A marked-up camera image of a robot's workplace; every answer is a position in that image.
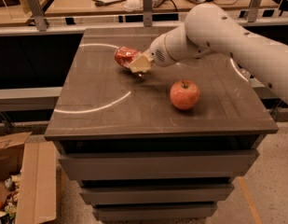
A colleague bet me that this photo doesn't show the metal bracket left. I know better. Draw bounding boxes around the metal bracket left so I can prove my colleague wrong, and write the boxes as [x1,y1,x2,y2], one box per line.
[27,0,48,32]

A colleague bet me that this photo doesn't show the metal bracket right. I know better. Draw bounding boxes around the metal bracket right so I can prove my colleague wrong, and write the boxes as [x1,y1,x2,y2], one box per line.
[246,0,262,22]

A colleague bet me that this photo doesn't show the metal bracket middle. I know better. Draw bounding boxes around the metal bracket middle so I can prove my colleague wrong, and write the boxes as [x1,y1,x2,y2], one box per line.
[143,0,152,27]

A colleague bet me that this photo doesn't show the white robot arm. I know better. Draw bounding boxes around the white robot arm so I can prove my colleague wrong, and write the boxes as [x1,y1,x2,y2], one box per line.
[129,4,288,104]

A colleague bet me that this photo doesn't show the grey drawer cabinet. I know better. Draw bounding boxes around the grey drawer cabinet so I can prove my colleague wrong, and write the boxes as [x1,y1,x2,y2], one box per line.
[46,28,277,222]

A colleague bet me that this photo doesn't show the metal bracket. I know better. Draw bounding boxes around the metal bracket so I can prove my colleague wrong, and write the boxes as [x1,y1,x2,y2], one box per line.
[27,0,48,32]
[246,0,262,22]
[143,0,152,27]

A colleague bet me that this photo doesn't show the red apple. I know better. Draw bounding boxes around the red apple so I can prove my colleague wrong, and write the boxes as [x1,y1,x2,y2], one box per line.
[170,80,200,110]

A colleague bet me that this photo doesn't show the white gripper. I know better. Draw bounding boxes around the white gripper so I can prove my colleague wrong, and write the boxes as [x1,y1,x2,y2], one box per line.
[129,35,174,73]

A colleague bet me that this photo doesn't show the cardboard box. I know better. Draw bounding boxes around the cardboard box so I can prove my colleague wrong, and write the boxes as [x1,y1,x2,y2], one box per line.
[0,133,57,224]

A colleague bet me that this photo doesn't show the red coke can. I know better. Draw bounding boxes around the red coke can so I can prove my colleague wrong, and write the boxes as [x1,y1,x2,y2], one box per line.
[114,47,141,68]

